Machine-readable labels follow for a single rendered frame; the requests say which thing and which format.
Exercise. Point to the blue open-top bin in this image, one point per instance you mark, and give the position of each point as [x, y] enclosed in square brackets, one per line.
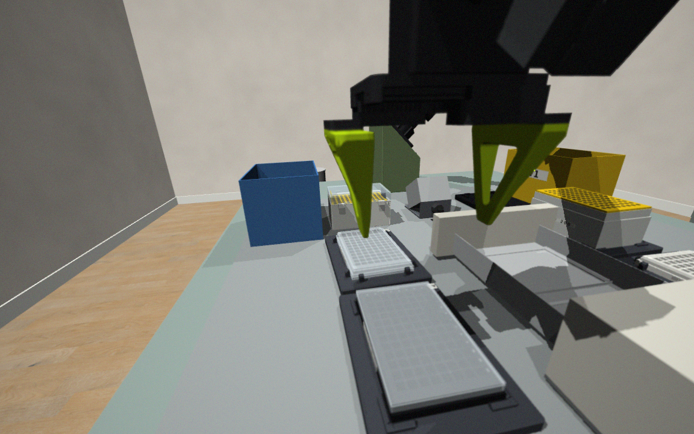
[281, 202]

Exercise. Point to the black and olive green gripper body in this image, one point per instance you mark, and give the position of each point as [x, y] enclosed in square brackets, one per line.
[468, 99]

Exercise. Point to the yellow open-top bin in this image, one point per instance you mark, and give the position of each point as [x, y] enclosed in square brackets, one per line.
[574, 168]

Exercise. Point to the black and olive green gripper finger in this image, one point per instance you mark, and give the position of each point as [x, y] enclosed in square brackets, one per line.
[534, 142]
[353, 151]

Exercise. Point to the white multi-well plate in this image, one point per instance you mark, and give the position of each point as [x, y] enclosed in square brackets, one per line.
[375, 256]

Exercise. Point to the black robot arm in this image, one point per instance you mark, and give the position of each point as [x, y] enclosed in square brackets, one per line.
[566, 38]

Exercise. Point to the pale grey bench mat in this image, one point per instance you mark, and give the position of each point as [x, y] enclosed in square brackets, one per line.
[273, 357]

